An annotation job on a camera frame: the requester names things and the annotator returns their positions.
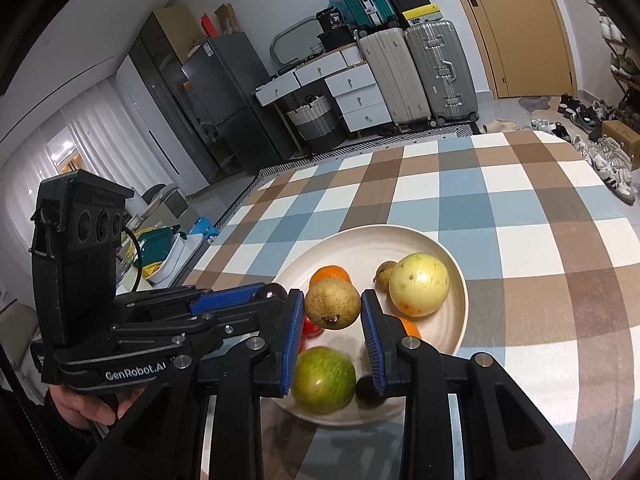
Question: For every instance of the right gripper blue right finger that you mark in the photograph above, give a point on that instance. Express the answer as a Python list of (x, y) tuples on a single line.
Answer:
[(411, 369)]

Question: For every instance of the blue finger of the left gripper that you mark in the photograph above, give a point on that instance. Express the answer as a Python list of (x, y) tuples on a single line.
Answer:
[(223, 299), (226, 318)]

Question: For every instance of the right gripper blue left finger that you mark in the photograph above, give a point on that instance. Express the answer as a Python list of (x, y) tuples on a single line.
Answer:
[(259, 365)]

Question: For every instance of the dark purple plum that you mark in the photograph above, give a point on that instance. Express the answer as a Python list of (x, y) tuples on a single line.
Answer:
[(270, 291)]

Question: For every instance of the red tomato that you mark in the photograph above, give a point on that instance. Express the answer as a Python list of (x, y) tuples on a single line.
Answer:
[(311, 330)]

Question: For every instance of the round brown pear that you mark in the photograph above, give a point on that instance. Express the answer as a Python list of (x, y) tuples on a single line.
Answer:
[(332, 304)]

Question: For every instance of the green-yellow guava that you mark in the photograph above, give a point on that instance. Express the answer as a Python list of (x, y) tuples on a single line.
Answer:
[(402, 327)]

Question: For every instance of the small orange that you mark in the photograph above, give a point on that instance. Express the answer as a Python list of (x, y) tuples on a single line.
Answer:
[(329, 272)]

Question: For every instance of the large orange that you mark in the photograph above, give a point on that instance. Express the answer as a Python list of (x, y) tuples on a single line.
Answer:
[(324, 380)]

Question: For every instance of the yellow-green guava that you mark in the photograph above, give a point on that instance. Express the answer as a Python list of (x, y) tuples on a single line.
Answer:
[(419, 285)]

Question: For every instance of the small brown kiwi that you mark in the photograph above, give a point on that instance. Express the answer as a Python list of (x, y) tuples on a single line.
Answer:
[(383, 274)]

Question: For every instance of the left hand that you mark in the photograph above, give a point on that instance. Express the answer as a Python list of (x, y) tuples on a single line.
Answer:
[(79, 410)]

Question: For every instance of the white round plate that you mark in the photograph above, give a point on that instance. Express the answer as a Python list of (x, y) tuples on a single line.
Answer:
[(360, 251)]

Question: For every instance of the woven laundry basket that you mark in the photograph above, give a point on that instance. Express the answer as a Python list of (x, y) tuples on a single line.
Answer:
[(317, 124)]

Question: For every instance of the plaid tablecloth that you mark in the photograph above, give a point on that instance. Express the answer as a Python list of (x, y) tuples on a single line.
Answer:
[(550, 256)]

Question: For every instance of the white curtain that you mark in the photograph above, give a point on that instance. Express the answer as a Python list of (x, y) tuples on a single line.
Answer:
[(109, 142)]

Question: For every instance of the dark grey refrigerator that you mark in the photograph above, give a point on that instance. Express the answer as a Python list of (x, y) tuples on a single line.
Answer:
[(224, 73)]

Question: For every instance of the white drawer cabinet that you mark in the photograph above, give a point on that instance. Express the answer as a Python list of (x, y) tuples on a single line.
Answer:
[(349, 80)]

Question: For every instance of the black glass cabinet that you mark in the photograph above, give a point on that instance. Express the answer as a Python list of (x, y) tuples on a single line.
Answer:
[(160, 70)]

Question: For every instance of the oval mirror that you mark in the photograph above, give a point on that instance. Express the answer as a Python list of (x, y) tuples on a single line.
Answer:
[(297, 42)]

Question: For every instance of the silver suitcase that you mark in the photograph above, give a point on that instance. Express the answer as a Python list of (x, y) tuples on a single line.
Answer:
[(444, 71)]

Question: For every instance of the beige suitcase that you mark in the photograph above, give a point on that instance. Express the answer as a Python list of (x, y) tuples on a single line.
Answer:
[(392, 66)]

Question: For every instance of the cardboard box on cabinet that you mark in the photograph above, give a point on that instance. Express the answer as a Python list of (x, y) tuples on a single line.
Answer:
[(181, 29)]

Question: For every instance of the white sneakers on floor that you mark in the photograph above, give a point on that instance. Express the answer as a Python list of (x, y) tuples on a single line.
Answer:
[(604, 154)]

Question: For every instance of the brown cardboard box floor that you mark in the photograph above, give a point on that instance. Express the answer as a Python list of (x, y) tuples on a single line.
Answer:
[(628, 139)]

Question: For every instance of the yellow black box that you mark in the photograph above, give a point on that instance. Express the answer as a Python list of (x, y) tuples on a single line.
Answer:
[(422, 14)]

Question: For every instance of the wooden door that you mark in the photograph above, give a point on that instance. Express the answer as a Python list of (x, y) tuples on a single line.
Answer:
[(523, 45)]

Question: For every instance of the shoe rack with shoes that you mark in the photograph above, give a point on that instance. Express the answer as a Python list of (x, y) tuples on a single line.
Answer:
[(624, 60)]

